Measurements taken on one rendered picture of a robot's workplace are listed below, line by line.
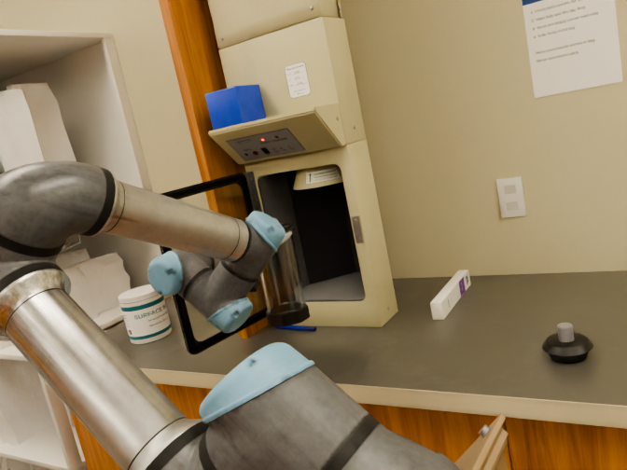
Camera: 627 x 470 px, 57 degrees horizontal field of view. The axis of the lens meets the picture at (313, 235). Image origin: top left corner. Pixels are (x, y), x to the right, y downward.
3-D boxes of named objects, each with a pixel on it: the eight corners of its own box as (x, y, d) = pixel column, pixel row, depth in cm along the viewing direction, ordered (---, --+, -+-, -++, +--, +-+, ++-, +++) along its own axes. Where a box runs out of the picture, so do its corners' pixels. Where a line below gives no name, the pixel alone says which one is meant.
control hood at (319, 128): (243, 163, 155) (234, 126, 153) (347, 145, 138) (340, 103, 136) (215, 171, 146) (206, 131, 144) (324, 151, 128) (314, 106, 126)
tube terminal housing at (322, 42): (323, 295, 184) (271, 50, 170) (417, 293, 167) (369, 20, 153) (280, 325, 164) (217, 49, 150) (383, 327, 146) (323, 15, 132)
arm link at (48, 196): (1, 113, 71) (269, 208, 108) (-36, 186, 73) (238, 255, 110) (25, 157, 64) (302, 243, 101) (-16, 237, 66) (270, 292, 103)
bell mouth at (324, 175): (313, 180, 167) (310, 161, 166) (368, 172, 158) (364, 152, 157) (281, 192, 153) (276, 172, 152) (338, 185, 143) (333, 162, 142)
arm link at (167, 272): (170, 309, 104) (138, 280, 107) (209, 289, 113) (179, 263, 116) (183, 277, 100) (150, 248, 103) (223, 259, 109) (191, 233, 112)
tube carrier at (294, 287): (282, 308, 143) (266, 224, 141) (318, 308, 138) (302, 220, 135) (256, 323, 134) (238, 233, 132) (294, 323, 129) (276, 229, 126)
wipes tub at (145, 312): (152, 327, 188) (141, 283, 185) (181, 327, 181) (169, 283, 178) (121, 344, 177) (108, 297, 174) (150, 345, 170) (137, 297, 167)
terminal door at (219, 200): (276, 311, 161) (244, 171, 153) (190, 357, 139) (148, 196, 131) (274, 311, 161) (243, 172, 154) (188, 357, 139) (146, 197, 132)
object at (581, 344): (547, 345, 118) (543, 315, 116) (597, 347, 113) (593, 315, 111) (539, 366, 110) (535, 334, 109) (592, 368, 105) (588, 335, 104)
